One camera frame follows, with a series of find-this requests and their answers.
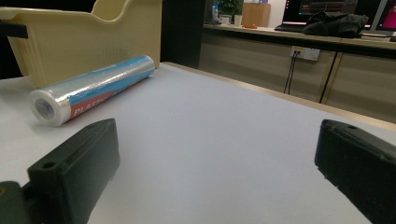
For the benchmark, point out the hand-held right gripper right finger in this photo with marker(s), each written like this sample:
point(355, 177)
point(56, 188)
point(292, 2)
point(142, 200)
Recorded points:
point(358, 161)

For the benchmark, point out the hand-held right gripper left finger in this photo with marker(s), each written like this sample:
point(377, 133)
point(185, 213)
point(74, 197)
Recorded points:
point(74, 174)

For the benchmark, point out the plastic wrap roll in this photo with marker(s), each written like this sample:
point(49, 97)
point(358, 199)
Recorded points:
point(93, 88)

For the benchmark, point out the cream plastic basket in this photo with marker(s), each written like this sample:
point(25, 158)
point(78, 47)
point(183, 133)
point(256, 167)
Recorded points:
point(84, 40)

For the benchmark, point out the long beige desk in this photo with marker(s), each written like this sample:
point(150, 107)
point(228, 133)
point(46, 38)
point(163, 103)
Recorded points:
point(299, 62)

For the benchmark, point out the dark cloth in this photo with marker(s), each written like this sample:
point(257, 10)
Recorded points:
point(334, 24)

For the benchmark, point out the computer monitor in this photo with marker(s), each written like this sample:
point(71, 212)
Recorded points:
point(317, 9)
point(387, 15)

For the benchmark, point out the black keyboard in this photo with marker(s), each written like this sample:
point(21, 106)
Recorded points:
point(288, 28)

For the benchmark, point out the black bar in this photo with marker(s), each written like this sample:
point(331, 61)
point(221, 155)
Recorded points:
point(13, 30)

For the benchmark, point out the orange small object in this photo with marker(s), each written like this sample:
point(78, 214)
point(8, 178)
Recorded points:
point(249, 26)

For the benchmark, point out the brown cardboard box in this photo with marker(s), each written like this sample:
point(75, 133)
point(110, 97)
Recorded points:
point(256, 14)

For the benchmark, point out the white cup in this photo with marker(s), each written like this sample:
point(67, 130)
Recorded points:
point(237, 20)

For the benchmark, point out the potted green plant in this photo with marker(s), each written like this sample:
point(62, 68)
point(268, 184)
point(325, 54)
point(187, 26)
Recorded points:
point(229, 7)

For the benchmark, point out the white wall socket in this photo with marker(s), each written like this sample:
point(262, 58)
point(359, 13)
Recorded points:
point(305, 53)

